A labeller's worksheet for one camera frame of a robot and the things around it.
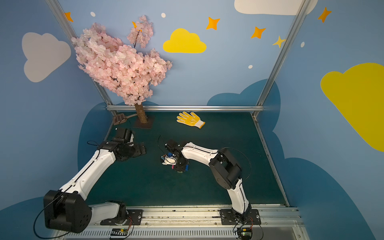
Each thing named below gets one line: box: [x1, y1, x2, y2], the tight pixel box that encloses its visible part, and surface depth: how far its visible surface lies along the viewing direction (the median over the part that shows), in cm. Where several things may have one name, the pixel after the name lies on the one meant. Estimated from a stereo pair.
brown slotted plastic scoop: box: [113, 113, 138, 126], surface depth 118 cm
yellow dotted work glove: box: [176, 111, 206, 129], surface depth 121 cm
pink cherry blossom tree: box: [71, 15, 172, 124], surface depth 76 cm
